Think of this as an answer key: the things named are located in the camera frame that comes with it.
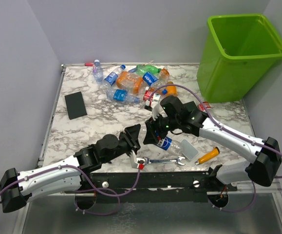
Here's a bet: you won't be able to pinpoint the orange label bottle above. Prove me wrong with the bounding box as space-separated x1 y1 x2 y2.
158 67 170 84
116 71 143 94

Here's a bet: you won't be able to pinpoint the silver open-end wrench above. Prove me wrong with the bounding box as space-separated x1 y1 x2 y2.
143 156 185 166

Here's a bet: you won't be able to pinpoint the black base frame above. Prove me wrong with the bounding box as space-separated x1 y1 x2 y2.
77 170 229 204

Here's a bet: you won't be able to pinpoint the green plastic bin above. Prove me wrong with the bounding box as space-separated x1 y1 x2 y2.
197 13 282 103

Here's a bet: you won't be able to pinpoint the right black foam pad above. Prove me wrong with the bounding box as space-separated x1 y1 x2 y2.
184 101 198 112

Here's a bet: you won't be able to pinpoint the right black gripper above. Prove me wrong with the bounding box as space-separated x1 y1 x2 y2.
144 112 180 143

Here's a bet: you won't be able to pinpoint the crushed blue label bottle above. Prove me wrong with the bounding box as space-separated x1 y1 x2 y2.
106 88 140 104

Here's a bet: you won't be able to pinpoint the orange screwdriver handle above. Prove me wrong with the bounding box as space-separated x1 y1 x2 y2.
195 147 220 165

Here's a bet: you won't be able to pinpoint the black foam pad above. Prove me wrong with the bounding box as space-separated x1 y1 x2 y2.
184 101 198 112
64 92 87 120

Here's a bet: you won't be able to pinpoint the small clear bottle back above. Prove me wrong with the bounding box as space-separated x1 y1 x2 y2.
93 59 104 83

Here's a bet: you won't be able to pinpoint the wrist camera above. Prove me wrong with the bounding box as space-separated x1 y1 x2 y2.
129 150 146 170
145 97 163 120

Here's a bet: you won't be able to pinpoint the grey rectangular sharpening stone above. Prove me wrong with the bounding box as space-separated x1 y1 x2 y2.
181 139 199 161

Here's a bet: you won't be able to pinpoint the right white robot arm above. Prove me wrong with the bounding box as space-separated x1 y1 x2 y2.
139 96 282 191

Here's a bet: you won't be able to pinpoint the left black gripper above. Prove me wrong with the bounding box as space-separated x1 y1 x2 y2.
102 124 141 164

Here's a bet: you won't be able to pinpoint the pepsi bottle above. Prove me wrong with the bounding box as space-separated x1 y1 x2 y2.
139 125 188 156

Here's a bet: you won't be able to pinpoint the blue label bottle back right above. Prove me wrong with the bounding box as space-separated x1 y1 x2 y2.
142 72 166 90

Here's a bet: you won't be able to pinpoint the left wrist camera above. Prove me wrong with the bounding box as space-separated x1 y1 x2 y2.
129 150 146 170

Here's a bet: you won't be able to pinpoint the green sprite bottle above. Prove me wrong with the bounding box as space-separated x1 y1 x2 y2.
136 65 161 77

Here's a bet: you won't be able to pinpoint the left black foam pad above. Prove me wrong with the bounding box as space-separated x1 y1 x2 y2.
64 92 87 120

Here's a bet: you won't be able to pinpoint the blue label bottle back left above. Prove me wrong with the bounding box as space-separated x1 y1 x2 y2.
101 64 126 88

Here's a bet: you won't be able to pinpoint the orange label bottle back right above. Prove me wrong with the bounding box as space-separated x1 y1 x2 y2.
158 67 170 84

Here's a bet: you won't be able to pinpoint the orange label bottle centre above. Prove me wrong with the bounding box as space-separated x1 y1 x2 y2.
116 71 143 94

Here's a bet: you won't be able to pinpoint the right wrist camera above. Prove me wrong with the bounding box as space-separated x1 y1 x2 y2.
145 97 163 120

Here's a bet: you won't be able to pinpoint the red label bottle by bin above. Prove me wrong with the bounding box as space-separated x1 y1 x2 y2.
197 101 212 112

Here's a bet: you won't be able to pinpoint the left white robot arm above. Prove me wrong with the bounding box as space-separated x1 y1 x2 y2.
0 124 144 213

